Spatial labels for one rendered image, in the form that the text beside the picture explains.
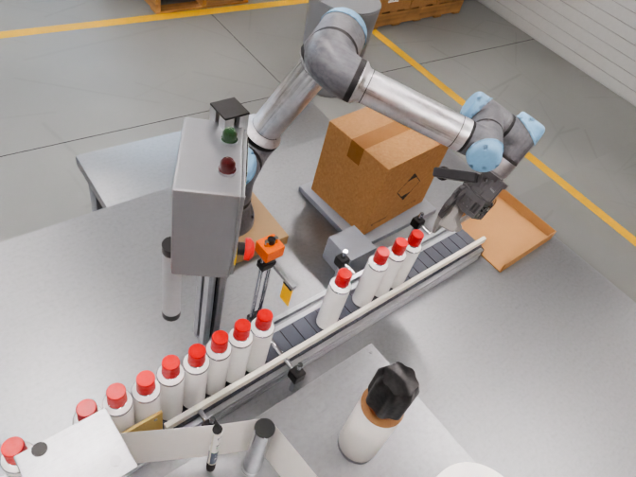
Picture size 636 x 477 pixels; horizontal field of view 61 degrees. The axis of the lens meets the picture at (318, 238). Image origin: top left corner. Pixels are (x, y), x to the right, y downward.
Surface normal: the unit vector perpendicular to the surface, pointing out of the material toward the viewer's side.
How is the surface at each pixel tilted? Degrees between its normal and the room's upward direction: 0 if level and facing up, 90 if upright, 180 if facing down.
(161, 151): 0
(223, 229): 90
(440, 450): 0
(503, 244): 0
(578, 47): 90
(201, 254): 90
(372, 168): 90
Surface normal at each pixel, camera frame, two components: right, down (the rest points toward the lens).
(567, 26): -0.79, 0.33
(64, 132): 0.21, -0.66
